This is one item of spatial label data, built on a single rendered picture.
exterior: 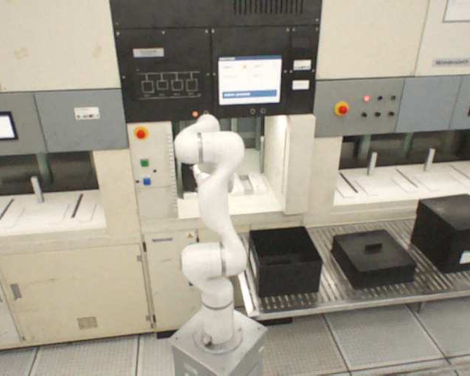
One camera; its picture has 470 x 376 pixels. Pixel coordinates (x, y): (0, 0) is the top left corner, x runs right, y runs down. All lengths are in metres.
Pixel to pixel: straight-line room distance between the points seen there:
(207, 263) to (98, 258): 1.04
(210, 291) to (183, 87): 0.91
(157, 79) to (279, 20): 0.58
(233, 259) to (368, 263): 0.75
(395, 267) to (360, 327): 0.97
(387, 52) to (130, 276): 1.75
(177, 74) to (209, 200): 0.73
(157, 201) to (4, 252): 0.82
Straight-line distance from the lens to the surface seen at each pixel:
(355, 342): 2.72
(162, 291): 2.41
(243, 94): 1.87
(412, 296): 1.95
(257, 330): 1.66
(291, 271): 1.72
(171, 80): 1.83
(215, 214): 1.29
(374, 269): 1.87
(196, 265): 1.34
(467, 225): 2.05
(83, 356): 2.71
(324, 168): 2.13
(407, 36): 2.11
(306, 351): 2.61
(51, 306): 2.54
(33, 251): 2.32
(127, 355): 2.64
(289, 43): 1.88
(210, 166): 1.54
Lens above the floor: 1.99
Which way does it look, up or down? 28 degrees down
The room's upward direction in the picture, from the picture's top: straight up
